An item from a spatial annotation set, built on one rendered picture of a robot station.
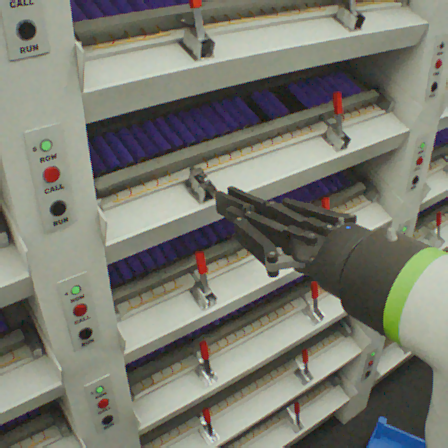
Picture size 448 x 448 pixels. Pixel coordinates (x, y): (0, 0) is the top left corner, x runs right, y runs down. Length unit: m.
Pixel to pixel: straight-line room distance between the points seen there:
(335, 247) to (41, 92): 0.32
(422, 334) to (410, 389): 1.28
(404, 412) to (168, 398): 0.88
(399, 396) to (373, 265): 1.25
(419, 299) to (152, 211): 0.38
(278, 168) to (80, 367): 0.41
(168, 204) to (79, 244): 0.14
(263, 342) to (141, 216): 0.45
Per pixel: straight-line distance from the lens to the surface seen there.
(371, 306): 0.46
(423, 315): 0.43
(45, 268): 0.63
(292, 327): 1.07
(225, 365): 1.00
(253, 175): 0.77
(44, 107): 0.55
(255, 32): 0.71
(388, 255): 0.46
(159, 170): 0.71
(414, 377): 1.75
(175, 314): 0.82
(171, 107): 0.80
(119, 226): 0.67
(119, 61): 0.61
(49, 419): 0.92
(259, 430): 1.37
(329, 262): 0.50
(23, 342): 0.78
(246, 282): 0.87
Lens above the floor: 1.29
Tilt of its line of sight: 34 degrees down
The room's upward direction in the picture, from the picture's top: straight up
